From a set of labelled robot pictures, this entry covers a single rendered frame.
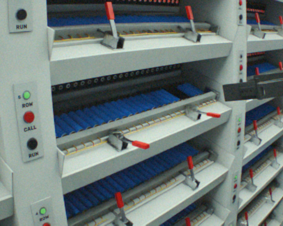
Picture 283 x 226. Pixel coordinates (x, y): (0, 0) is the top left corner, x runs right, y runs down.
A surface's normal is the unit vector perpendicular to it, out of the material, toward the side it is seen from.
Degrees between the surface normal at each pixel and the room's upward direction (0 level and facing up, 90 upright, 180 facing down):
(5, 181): 90
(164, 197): 21
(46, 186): 90
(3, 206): 110
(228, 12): 90
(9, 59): 90
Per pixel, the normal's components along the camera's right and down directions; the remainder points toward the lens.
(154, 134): 0.23, -0.86
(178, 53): 0.71, 0.47
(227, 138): -0.67, 0.20
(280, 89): -0.28, 0.15
